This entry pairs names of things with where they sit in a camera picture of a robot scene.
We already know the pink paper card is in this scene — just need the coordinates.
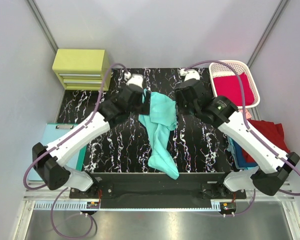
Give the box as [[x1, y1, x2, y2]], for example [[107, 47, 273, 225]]
[[245, 109, 252, 120]]

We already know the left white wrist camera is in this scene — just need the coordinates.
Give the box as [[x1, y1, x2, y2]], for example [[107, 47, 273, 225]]
[[124, 72, 144, 90]]

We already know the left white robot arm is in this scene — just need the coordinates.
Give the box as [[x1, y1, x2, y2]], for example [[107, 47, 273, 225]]
[[32, 84, 151, 198]]

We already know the dark red folded shirt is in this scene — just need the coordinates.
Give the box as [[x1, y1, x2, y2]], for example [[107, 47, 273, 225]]
[[248, 119, 291, 153]]

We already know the white plastic laundry basket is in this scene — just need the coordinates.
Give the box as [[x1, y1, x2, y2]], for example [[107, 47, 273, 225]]
[[208, 60, 260, 109]]

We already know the yellow drawer cabinet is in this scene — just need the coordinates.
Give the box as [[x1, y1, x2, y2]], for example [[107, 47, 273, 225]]
[[52, 48, 111, 91]]

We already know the teal t shirt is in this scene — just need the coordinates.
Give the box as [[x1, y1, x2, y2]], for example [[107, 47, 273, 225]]
[[138, 92, 179, 180]]

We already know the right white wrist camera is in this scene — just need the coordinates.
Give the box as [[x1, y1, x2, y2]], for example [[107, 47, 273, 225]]
[[179, 68, 200, 81]]

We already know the magenta shirt in basket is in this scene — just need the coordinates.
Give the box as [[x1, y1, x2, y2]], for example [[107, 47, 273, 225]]
[[213, 73, 255, 107]]

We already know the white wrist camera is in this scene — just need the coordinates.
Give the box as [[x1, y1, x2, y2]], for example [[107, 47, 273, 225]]
[[124, 72, 144, 90], [179, 68, 200, 81]]

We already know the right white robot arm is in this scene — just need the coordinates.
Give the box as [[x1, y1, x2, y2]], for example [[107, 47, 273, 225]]
[[174, 78, 300, 199]]

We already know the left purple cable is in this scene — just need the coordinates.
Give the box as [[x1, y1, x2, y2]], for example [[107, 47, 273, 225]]
[[22, 62, 128, 240]]

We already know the green clipboard with paper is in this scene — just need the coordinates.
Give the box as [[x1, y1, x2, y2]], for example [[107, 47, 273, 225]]
[[27, 122, 88, 182]]

